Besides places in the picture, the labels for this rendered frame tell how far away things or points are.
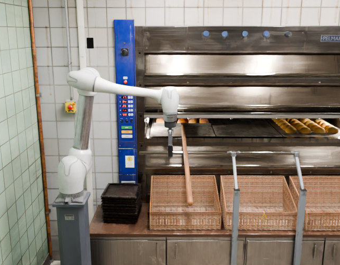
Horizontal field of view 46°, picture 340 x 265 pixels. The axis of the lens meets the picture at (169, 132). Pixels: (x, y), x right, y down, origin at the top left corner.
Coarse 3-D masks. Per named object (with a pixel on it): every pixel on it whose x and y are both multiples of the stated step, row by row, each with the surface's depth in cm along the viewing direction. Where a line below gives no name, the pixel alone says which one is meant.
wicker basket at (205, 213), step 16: (160, 176) 345; (176, 176) 345; (192, 176) 346; (208, 176) 346; (160, 192) 346; (176, 192) 346; (192, 192) 346; (208, 192) 346; (160, 208) 343; (176, 208) 342; (192, 208) 343; (208, 208) 343; (160, 224) 306; (176, 224) 306; (192, 224) 307; (208, 224) 306
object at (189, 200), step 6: (186, 144) 314; (186, 150) 296; (186, 156) 282; (186, 162) 269; (186, 168) 258; (186, 174) 249; (186, 180) 239; (186, 186) 232; (192, 198) 216; (192, 204) 210
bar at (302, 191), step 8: (144, 152) 305; (152, 152) 305; (160, 152) 305; (176, 152) 305; (192, 152) 305; (200, 152) 305; (208, 152) 304; (216, 152) 304; (224, 152) 304; (232, 152) 303; (240, 152) 304; (248, 152) 304; (256, 152) 304; (264, 152) 304; (272, 152) 304; (280, 152) 304; (288, 152) 304; (296, 152) 303; (232, 160) 304; (296, 160) 302; (304, 192) 288; (304, 200) 289; (304, 208) 291; (232, 216) 297; (232, 224) 297; (296, 224) 298; (232, 232) 296; (296, 232) 298; (232, 240) 298; (296, 240) 298; (232, 248) 299; (296, 248) 299; (232, 256) 301; (296, 256) 300; (232, 264) 303; (296, 264) 302
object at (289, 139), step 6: (150, 138) 341; (156, 138) 341; (162, 138) 341; (174, 138) 341; (180, 138) 341; (186, 138) 341; (192, 138) 341; (198, 138) 341; (204, 138) 340; (210, 138) 340; (216, 138) 340; (222, 138) 340; (228, 138) 340; (234, 138) 340; (240, 138) 340; (246, 138) 340; (252, 138) 340; (258, 138) 340; (264, 138) 340; (270, 138) 340; (276, 138) 340; (282, 138) 340; (288, 138) 340; (294, 138) 340; (300, 138) 340; (306, 138) 340; (312, 138) 340; (318, 138) 340; (324, 138) 340; (330, 138) 340; (336, 138) 340
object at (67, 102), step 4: (68, 100) 328; (72, 100) 328; (76, 100) 328; (68, 104) 327; (72, 104) 327; (76, 104) 327; (76, 108) 328; (68, 112) 328; (72, 112) 328; (76, 112) 329
